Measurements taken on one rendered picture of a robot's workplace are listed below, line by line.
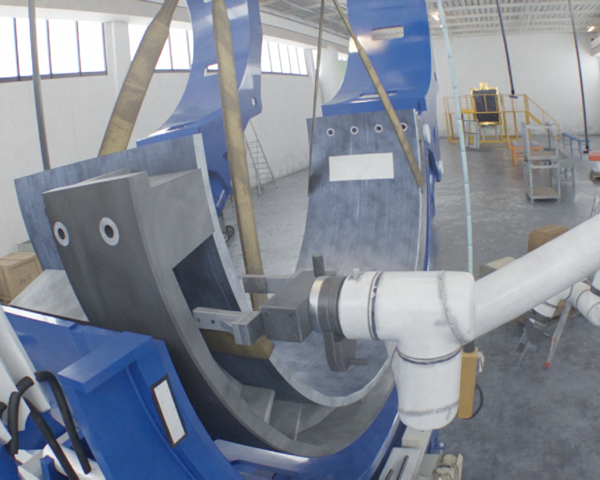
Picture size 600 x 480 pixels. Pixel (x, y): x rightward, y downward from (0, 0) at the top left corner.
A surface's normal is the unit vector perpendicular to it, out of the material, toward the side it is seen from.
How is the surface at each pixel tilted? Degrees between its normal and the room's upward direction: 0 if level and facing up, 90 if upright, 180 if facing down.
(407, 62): 43
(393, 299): 54
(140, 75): 105
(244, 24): 84
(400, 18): 70
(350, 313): 76
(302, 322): 90
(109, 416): 90
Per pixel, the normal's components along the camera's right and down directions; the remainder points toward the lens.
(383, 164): -0.43, 0.02
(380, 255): -0.38, -0.48
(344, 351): 0.90, -0.01
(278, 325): -0.41, 0.28
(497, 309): -0.11, 0.09
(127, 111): 0.76, 0.29
